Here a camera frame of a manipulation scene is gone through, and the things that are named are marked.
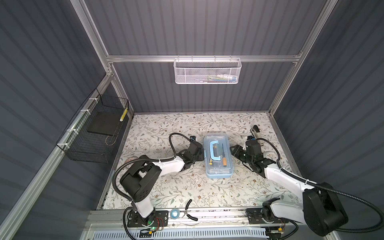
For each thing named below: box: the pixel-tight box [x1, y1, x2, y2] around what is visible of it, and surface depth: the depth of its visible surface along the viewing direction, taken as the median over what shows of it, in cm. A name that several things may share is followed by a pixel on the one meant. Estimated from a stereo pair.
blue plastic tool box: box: [205, 164, 235, 179], surface depth 84 cm
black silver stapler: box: [250, 124, 260, 138], surface depth 107 cm
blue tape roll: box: [170, 209, 180, 220], surface depth 76 cm
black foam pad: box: [87, 111, 123, 136], surface depth 80 cm
